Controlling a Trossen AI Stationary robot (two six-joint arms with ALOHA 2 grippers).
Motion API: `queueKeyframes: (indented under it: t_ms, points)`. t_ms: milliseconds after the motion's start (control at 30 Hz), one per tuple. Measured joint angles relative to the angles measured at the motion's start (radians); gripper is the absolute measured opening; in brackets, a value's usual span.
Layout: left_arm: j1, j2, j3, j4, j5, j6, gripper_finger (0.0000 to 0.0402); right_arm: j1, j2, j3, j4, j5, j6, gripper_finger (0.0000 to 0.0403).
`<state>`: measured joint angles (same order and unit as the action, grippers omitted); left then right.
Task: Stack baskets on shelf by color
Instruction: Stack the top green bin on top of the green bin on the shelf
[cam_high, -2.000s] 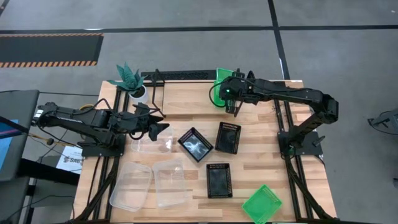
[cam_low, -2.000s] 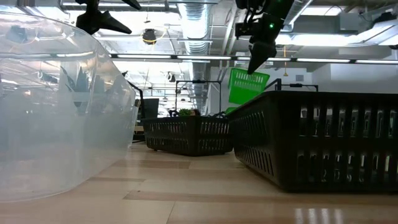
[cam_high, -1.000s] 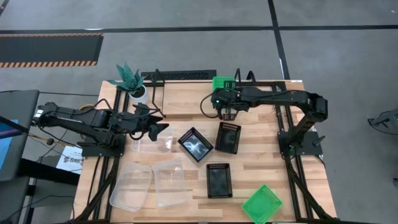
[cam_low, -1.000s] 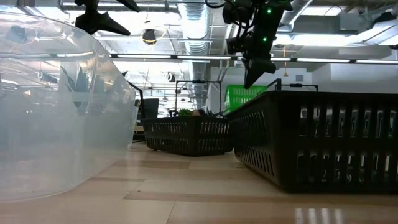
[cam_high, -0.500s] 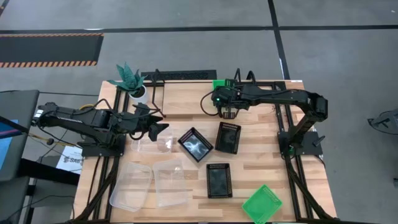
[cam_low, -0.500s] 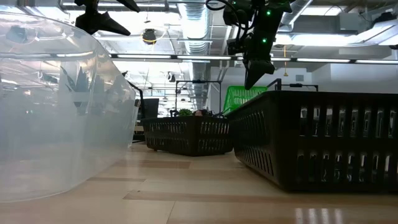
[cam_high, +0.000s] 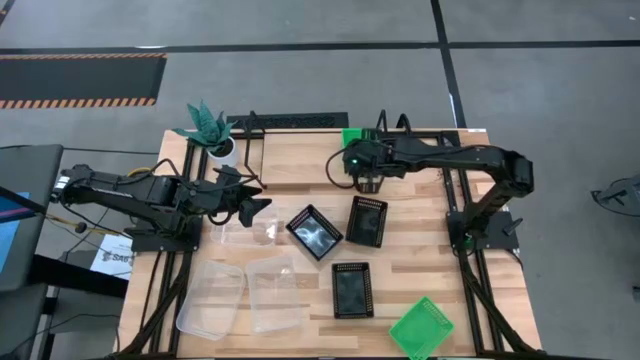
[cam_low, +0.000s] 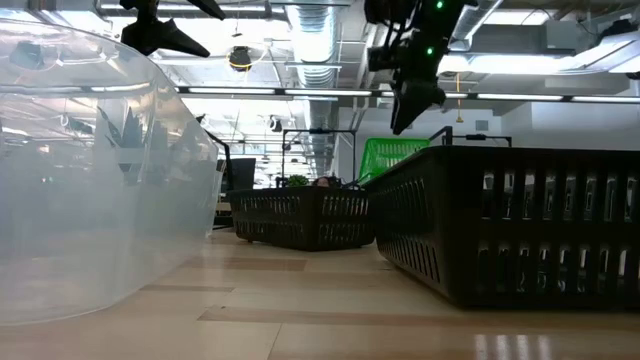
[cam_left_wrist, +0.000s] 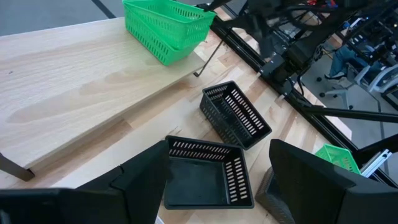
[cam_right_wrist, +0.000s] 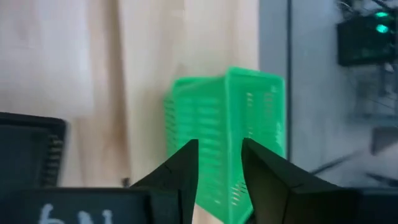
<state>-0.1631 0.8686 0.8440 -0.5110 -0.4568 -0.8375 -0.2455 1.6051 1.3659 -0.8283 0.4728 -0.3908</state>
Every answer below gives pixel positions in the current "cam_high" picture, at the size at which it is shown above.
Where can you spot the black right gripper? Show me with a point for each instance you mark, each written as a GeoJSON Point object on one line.
{"type": "Point", "coordinates": [372, 157]}

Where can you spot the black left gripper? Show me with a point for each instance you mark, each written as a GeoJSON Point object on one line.
{"type": "Point", "coordinates": [220, 195]}

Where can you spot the clear plastic basket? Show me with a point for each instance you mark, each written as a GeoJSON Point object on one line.
{"type": "Point", "coordinates": [250, 235]}
{"type": "Point", "coordinates": [210, 300]}
{"type": "Point", "coordinates": [275, 295]}

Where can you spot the black plastic basket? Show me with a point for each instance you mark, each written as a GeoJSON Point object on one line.
{"type": "Point", "coordinates": [352, 291]}
{"type": "Point", "coordinates": [366, 222]}
{"type": "Point", "coordinates": [315, 232]}

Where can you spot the green plastic basket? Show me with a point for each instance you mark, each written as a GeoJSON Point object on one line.
{"type": "Point", "coordinates": [352, 135]}
{"type": "Point", "coordinates": [421, 327]}

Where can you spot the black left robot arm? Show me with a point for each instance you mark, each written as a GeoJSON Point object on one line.
{"type": "Point", "coordinates": [135, 195]}

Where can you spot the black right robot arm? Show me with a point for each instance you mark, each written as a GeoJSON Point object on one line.
{"type": "Point", "coordinates": [475, 157]}

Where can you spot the artificial plant in white pot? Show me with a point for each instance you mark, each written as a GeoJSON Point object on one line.
{"type": "Point", "coordinates": [207, 125]}

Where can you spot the white printed paper sheet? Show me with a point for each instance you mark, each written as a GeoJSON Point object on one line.
{"type": "Point", "coordinates": [115, 257]}

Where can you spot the black side bench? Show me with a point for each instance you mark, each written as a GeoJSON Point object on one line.
{"type": "Point", "coordinates": [75, 275]}

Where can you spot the black hazard-striped floor mat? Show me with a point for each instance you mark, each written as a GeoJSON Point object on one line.
{"type": "Point", "coordinates": [80, 77]}

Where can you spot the grey cart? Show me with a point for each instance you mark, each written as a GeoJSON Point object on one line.
{"type": "Point", "coordinates": [30, 170]}

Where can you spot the blue panel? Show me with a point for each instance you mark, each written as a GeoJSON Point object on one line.
{"type": "Point", "coordinates": [5, 240]}

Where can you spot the black chair base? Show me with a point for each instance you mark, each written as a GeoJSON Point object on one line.
{"type": "Point", "coordinates": [620, 195]}

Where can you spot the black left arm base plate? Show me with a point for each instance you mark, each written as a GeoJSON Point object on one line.
{"type": "Point", "coordinates": [165, 242]}

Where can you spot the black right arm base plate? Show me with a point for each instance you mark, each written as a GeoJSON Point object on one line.
{"type": "Point", "coordinates": [495, 232]}

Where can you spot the black aluminium rig frame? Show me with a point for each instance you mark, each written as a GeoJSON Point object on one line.
{"type": "Point", "coordinates": [472, 300]}

